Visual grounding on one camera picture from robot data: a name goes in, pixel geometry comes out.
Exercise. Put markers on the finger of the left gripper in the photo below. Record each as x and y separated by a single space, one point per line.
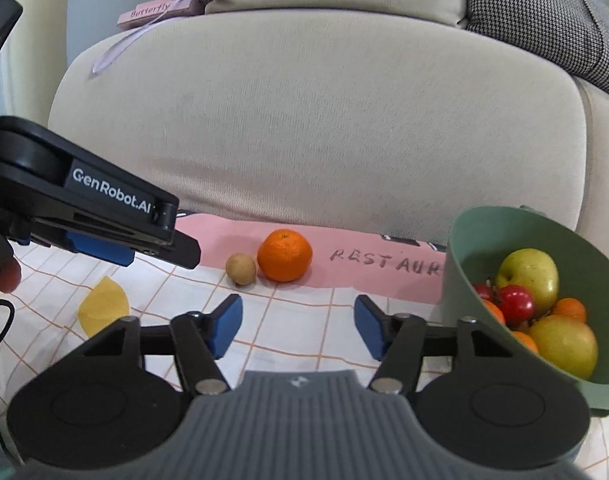
183 251
100 249

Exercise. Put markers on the yellow green apple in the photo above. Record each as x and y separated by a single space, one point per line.
533 269

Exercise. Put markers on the lilac ribbon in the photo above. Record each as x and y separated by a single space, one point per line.
117 49

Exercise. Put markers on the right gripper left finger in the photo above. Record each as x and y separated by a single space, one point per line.
123 392

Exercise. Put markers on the pink butterfly box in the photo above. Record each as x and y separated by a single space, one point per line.
155 10

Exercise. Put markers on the brown longan fruit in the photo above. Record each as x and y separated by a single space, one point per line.
241 269

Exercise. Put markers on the beige sofa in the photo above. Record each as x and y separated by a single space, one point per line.
355 120

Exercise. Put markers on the large orange tangerine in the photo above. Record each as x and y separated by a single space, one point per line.
495 310

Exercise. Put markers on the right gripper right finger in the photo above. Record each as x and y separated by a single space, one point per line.
474 392

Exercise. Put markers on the green plastic bowl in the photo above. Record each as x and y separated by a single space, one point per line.
481 238

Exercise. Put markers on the pink checkered tablecloth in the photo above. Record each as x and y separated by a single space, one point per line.
289 331

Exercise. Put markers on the yellow red apple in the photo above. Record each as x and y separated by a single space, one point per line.
566 343

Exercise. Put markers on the right orange tangerine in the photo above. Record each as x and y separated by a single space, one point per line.
284 256

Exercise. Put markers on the houndstooth cushion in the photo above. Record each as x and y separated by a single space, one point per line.
573 34

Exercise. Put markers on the small red tomato with stem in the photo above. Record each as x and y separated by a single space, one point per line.
516 303

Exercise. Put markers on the small tangerine in bowl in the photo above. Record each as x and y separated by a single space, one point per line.
570 307

